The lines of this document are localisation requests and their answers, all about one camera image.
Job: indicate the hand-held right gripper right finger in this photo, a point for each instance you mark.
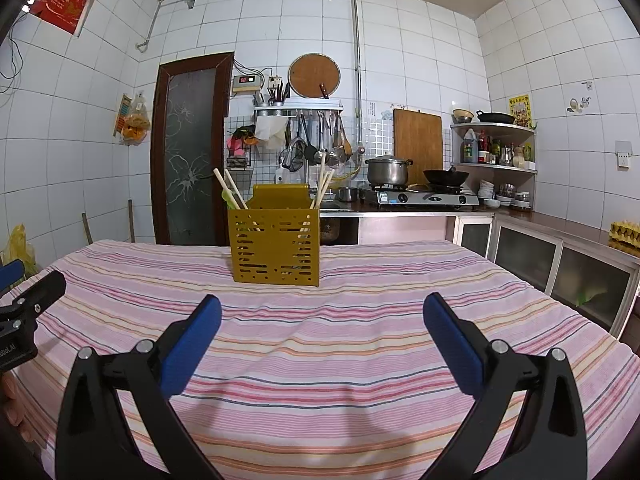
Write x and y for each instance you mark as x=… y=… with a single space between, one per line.
x=452 y=345

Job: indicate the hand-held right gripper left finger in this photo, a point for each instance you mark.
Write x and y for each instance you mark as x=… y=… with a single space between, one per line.
x=192 y=345

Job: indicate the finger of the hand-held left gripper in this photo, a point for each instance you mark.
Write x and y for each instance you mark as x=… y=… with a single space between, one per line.
x=10 y=274
x=45 y=287

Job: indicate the yellow perforated utensil holder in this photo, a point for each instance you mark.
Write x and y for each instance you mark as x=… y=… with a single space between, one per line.
x=275 y=250

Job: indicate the green plastic utensil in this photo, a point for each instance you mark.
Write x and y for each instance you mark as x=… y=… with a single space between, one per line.
x=231 y=200

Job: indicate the wooden chopstick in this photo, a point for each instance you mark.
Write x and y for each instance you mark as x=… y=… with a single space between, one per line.
x=235 y=184
x=225 y=182
x=319 y=175
x=325 y=185

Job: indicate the hanging kitchen utensils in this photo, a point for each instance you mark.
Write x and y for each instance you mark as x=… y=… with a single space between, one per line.
x=320 y=140

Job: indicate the person's left hand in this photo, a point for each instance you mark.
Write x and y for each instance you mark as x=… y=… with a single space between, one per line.
x=10 y=405

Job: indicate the yellow plastic bag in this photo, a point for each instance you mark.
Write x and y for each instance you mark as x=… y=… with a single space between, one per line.
x=17 y=250

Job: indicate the kitchen base cabinet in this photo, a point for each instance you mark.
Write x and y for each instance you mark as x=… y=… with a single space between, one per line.
x=550 y=260

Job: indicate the pink striped tablecloth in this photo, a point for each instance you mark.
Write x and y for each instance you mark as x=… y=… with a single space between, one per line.
x=325 y=320

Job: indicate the gas stove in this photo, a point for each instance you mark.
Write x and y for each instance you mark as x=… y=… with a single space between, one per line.
x=425 y=199

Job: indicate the stack of white bowls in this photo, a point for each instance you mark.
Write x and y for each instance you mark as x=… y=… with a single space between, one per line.
x=487 y=190

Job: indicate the black wok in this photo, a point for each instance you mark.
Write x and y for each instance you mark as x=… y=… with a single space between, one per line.
x=446 y=176

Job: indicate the steel cooking pot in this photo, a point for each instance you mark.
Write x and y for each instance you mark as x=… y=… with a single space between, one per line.
x=387 y=172

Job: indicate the small steel pot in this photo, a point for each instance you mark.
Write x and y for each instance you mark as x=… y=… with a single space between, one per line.
x=346 y=194

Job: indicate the brown frosted glass door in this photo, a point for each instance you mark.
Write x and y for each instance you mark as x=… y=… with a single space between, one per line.
x=190 y=160

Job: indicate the hanging bag of oranges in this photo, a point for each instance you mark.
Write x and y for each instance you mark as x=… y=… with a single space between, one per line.
x=135 y=125

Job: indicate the hanging colourful board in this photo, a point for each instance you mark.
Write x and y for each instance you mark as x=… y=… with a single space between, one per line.
x=121 y=115

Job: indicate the cooking oil bottle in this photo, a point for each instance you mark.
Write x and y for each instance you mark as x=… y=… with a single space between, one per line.
x=470 y=150

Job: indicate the egg tray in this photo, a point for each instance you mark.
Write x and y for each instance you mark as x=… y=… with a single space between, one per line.
x=625 y=235

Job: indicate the pink hanging items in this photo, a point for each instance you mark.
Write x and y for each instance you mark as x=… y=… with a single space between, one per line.
x=240 y=142

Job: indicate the white hanging bag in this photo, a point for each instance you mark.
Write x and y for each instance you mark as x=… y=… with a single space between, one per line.
x=270 y=132

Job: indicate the bowl on shelf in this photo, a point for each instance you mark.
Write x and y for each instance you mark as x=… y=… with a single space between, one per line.
x=462 y=117

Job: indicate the black frying pan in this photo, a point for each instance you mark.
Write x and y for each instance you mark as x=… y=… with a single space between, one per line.
x=495 y=117

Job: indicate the grey controller box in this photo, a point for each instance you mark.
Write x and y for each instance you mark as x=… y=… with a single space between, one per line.
x=246 y=83

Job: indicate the white power socket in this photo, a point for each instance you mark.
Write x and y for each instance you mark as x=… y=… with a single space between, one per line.
x=275 y=84

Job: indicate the kitchen knife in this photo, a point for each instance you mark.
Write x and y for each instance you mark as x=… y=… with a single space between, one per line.
x=325 y=91

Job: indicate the round wooden cutting board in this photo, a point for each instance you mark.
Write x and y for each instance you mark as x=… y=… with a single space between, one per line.
x=312 y=72

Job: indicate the wooden stick against wall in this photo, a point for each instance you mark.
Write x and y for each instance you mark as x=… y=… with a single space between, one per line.
x=87 y=230
x=131 y=222

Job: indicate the corner wall shelf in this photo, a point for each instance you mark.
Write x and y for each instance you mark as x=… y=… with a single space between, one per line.
x=500 y=167

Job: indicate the yellow wall poster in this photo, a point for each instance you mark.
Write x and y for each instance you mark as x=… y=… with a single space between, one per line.
x=520 y=112

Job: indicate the metal wall rack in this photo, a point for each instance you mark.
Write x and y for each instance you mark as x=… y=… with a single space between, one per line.
x=300 y=108

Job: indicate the wall hooks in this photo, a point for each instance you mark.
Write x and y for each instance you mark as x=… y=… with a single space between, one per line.
x=580 y=102

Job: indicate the vertical wall pipe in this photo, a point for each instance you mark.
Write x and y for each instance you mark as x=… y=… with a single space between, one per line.
x=356 y=60

